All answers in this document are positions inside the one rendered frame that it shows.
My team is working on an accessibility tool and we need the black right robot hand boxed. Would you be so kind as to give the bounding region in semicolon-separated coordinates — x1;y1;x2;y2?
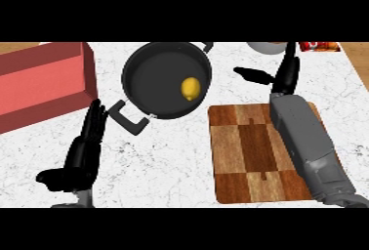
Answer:
232;41;303;97

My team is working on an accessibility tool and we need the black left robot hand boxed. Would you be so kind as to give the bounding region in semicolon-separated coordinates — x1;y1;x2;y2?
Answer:
34;99;110;193

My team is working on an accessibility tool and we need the yellow lemon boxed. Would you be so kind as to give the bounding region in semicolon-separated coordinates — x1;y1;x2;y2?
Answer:
181;76;204;102

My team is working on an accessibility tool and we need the wooden cutting board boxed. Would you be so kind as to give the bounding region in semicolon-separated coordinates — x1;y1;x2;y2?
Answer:
207;101;344;205

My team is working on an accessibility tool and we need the grey bowl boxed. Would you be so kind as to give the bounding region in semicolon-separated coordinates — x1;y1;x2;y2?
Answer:
246;41;288;56

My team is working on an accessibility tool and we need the red patterned packet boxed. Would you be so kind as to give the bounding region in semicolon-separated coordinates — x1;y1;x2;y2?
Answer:
299;41;342;53

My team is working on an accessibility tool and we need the red box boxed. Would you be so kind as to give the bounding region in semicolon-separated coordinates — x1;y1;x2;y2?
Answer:
0;41;99;135

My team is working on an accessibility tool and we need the black pot with handles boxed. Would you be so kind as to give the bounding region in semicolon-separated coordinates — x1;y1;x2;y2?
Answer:
107;41;216;137

